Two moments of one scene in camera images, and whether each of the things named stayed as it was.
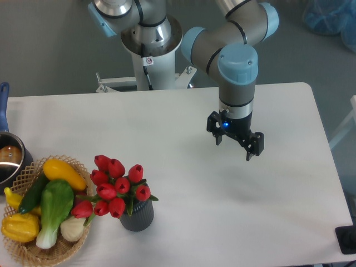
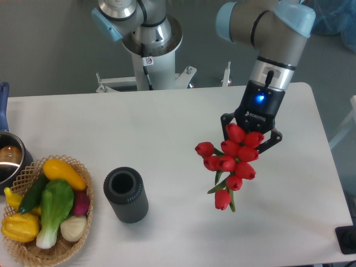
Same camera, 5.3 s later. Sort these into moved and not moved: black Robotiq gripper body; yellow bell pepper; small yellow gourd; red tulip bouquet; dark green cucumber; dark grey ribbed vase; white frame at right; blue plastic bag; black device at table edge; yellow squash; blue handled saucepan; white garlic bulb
Moved: red tulip bouquet; dark grey ribbed vase; black Robotiq gripper body
Not moved: yellow bell pepper; white garlic bulb; white frame at right; small yellow gourd; black device at table edge; yellow squash; blue handled saucepan; dark green cucumber; blue plastic bag
